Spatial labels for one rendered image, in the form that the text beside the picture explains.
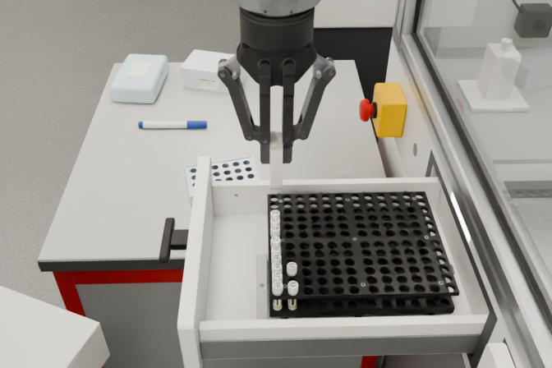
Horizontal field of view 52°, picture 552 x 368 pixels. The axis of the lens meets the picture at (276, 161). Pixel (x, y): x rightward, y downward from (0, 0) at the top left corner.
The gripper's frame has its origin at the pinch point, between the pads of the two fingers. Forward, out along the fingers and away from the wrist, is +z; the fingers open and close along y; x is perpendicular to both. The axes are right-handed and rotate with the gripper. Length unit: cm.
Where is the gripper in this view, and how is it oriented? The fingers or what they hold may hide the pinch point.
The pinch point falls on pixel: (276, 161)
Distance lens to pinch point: 69.3
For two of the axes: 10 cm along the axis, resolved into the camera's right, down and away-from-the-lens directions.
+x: -0.3, -6.3, 7.8
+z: 0.0, 7.8, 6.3
